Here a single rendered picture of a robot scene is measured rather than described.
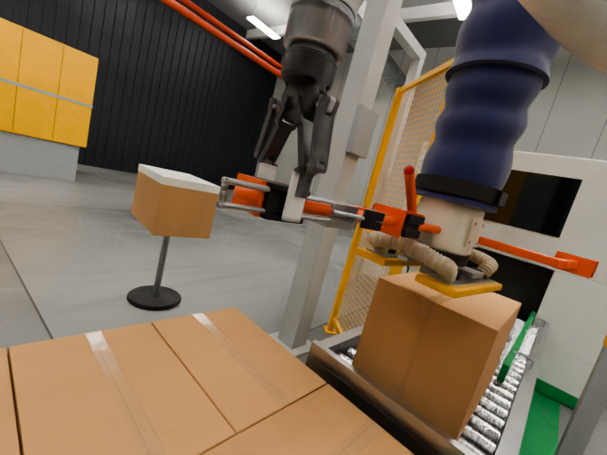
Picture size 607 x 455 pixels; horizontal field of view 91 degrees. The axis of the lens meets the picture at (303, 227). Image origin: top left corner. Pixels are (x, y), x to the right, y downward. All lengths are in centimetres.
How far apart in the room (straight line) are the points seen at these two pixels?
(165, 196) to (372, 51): 161
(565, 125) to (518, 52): 930
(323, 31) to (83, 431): 95
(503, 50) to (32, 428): 136
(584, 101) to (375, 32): 851
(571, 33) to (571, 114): 984
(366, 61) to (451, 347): 173
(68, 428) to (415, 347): 98
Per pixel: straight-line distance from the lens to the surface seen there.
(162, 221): 221
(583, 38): 46
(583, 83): 1054
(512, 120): 90
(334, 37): 46
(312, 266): 212
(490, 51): 92
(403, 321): 116
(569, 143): 1009
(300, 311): 224
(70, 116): 763
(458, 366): 114
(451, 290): 75
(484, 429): 144
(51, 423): 101
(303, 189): 41
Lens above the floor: 123
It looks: 9 degrees down
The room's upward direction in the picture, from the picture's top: 15 degrees clockwise
